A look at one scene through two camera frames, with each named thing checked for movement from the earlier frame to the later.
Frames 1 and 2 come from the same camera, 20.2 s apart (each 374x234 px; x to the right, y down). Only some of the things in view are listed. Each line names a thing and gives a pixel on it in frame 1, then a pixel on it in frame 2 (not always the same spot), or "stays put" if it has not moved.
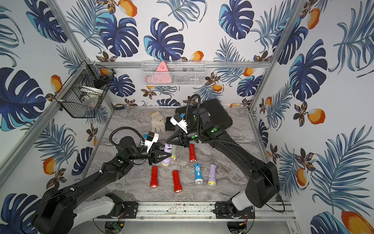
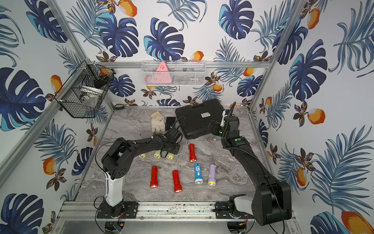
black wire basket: (81, 95) stays put
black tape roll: (119, 108) stays put
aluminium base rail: (204, 211) stays put
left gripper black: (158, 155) to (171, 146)
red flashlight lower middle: (177, 185) stays put
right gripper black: (178, 137) to (217, 126)
